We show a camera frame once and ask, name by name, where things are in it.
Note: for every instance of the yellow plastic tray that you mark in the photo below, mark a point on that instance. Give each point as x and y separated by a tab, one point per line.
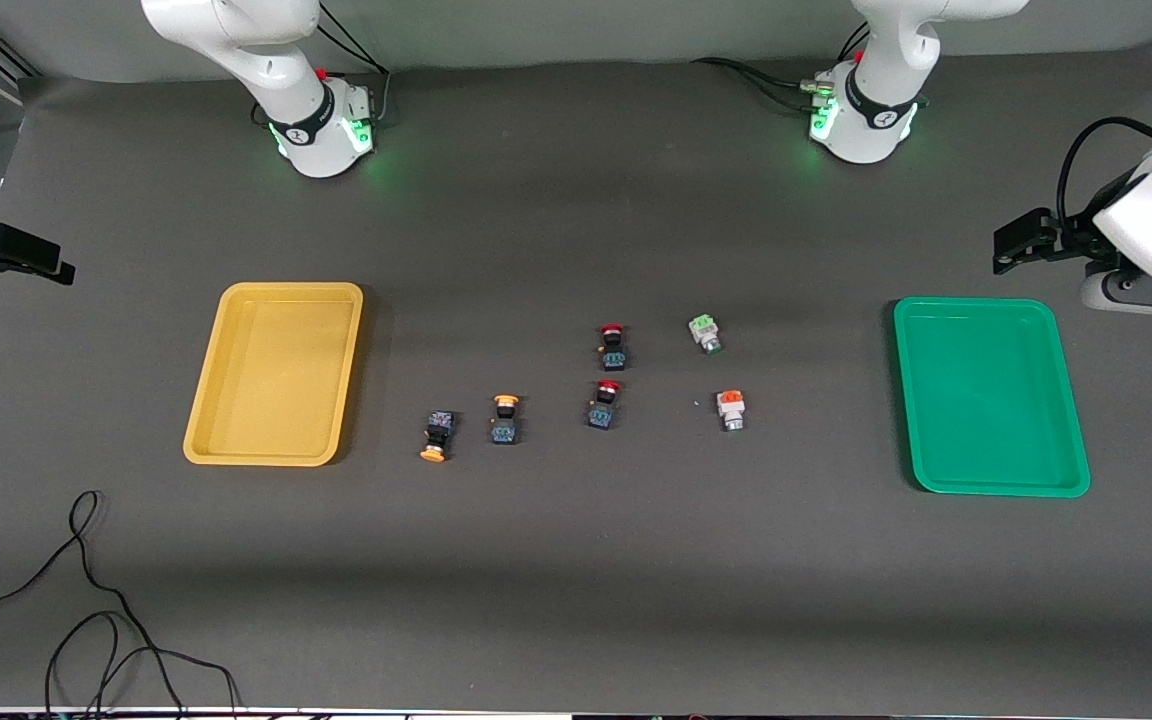
276	375

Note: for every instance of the dark grey table mat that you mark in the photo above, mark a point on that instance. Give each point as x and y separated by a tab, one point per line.
576	560

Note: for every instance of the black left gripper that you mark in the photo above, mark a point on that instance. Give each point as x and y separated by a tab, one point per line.
1079	240

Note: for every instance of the red mushroom push button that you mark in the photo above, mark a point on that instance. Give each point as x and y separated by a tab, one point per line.
604	405
613	347

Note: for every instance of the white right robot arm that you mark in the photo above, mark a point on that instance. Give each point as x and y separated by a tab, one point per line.
306	130

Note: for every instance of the yellow mushroom push button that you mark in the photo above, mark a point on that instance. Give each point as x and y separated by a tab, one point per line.
505	420
435	432

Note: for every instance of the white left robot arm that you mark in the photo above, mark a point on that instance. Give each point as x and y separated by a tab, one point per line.
871	120

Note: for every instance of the green plastic tray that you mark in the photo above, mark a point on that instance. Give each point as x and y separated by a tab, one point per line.
986	400

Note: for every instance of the green button orange contact block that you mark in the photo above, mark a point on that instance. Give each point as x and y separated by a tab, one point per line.
732	410

